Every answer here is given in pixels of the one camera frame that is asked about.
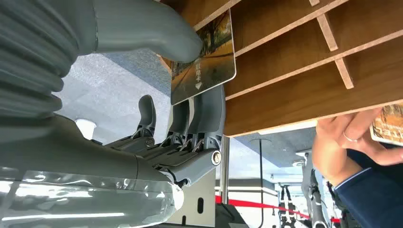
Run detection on wooden slotted card rack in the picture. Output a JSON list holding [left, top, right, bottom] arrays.
[[159, 0, 403, 138]]

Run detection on white cup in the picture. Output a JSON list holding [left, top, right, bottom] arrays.
[[75, 118, 97, 141]]

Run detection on grey background robot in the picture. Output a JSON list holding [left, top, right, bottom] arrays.
[[293, 150, 333, 228]]

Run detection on thin black stand pole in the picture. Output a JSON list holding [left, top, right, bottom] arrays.
[[249, 138, 273, 228]]

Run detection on red barrier ribbon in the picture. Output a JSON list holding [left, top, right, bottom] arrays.
[[215, 195, 341, 224]]

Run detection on grey slotted metal panel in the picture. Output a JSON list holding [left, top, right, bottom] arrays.
[[162, 170, 217, 228]]

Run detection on silver metal pole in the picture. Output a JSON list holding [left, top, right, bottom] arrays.
[[220, 136, 231, 205]]

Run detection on ribbed grey right arm sleeve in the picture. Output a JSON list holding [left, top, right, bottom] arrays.
[[0, 0, 96, 120]]

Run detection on silver finger ring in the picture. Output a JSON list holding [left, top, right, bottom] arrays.
[[343, 131, 359, 143]]

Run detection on black tripod frame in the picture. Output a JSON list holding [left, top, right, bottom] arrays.
[[278, 185, 297, 228]]

